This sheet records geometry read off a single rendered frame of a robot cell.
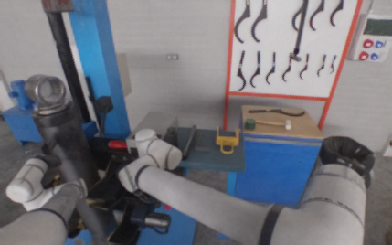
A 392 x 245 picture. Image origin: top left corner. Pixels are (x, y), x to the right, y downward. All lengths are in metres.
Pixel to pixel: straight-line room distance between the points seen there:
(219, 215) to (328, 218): 0.21
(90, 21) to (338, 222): 1.41
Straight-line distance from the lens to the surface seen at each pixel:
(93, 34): 1.41
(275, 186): 2.31
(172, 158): 0.75
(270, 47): 2.77
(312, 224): 0.41
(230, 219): 0.45
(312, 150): 2.07
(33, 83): 1.18
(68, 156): 1.27
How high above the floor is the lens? 1.89
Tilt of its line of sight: 30 degrees down
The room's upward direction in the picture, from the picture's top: 1 degrees counter-clockwise
